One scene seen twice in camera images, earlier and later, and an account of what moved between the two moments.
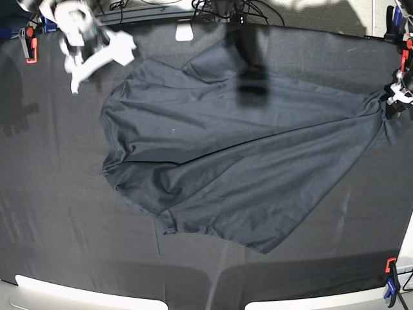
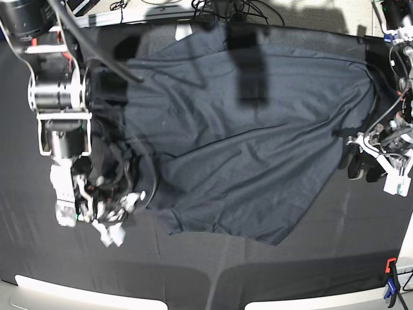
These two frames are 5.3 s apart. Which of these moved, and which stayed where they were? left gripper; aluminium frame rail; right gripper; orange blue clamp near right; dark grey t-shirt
Moved: left gripper; right gripper; dark grey t-shirt
Stayed: aluminium frame rail; orange blue clamp near right
